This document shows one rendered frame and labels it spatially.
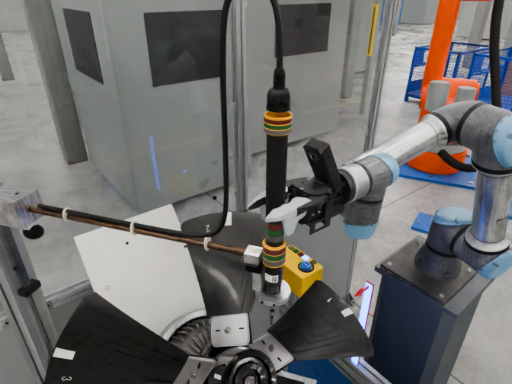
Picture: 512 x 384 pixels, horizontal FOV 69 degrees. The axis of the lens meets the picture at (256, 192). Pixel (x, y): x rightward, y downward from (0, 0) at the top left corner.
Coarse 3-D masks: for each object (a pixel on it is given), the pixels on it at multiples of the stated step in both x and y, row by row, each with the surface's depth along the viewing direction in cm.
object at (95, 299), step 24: (96, 312) 64; (120, 312) 65; (72, 336) 63; (96, 336) 64; (120, 336) 66; (144, 336) 67; (72, 360) 64; (96, 360) 65; (120, 360) 67; (144, 360) 68; (168, 360) 69
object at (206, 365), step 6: (192, 360) 72; (198, 360) 72; (204, 360) 72; (210, 360) 73; (186, 366) 72; (192, 366) 73; (204, 366) 73; (210, 366) 74; (186, 372) 73; (198, 372) 74; (204, 372) 74; (180, 378) 74; (186, 378) 74; (198, 378) 75; (204, 378) 75
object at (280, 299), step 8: (248, 248) 71; (248, 256) 69; (256, 256) 69; (248, 264) 70; (256, 264) 70; (256, 272) 70; (256, 280) 72; (256, 288) 73; (264, 288) 74; (288, 288) 74; (256, 296) 73; (264, 296) 72; (272, 296) 72; (280, 296) 72; (288, 296) 72; (264, 304) 71; (272, 304) 71; (280, 304) 71
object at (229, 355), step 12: (204, 348) 82; (216, 348) 81; (228, 348) 78; (240, 348) 75; (252, 348) 74; (228, 360) 72; (240, 360) 73; (252, 360) 74; (264, 360) 74; (216, 372) 73; (228, 372) 70; (240, 372) 72; (252, 372) 74; (264, 372) 75
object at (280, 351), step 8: (264, 336) 86; (272, 336) 86; (256, 344) 84; (264, 344) 84; (280, 344) 84; (264, 352) 82; (272, 352) 82; (280, 352) 82; (288, 352) 82; (272, 360) 80; (288, 360) 80; (280, 368) 79
